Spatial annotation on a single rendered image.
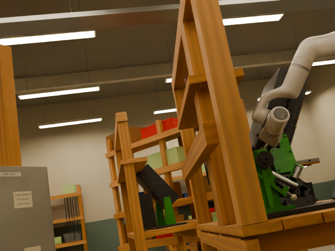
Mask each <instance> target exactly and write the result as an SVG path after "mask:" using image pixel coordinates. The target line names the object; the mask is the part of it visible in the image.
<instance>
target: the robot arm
mask: <svg viewBox="0 0 335 251"><path fill-rule="evenodd" d="M332 54H334V56H335V31H334V32H331V33H328V34H325V35H319V36H313V37H309V38H306V39H304V40H303V41H302V42H301V43H300V45H299V47H298V49H297V51H296V54H295V56H294V58H293V60H292V63H291V65H290V67H289V69H288V72H287V74H286V77H285V79H284V81H283V84H282V85H281V86H280V87H278V88H276V89H273V90H270V91H268V92H267V93H265V94H264V95H263V96H262V97H261V98H260V99H259V101H258V103H257V105H256V107H255V109H254V112H253V114H252V120H253V121H255V122H257V123H259V124H262V125H264V127H263V129H262V130H261V132H258V133H257V134H256V135H257V136H258V137H259V139H260V140H261V141H260V142H261V143H260V144H261V146H260V147H262V145H263V144H264V143H267V144H269V147H268V149H267V151H268V150H270V149H271V148H272V147H273V148H280V147H281V146H280V143H279V142H280V141H281V138H282V134H283V130H284V128H285V126H286V124H287V122H288V120H289V118H290V113H289V111H288V110H287V109H286V108H284V107H274V108H273V109H272V110H269V109H267V108H266V106H267V104H268V103H269V102H270V101H271V100H272V99H275V98H288V99H296V98H297V97H298V96H299V94H300V92H301V90H302V88H303V86H304V83H305V81H306V79H307V77H308V74H309V72H310V70H311V67H312V65H313V63H314V61H315V60H316V59H317V58H321V57H325V56H328V55H332Z"/></svg>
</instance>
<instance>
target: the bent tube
mask: <svg viewBox="0 0 335 251"><path fill-rule="evenodd" d="M268 147H269V144H267V143H264V144H263V145H262V147H261V148H260V149H264V148H266V149H268ZM272 173H273V175H274V176H275V177H276V180H278V181H280V182H282V183H284V184H286V185H288V186H290V187H292V188H294V189H296V188H297V186H298V183H296V182H294V181H292V180H290V179H288V178H286V177H284V176H282V175H280V174H278V173H276V172H274V171H272Z"/></svg>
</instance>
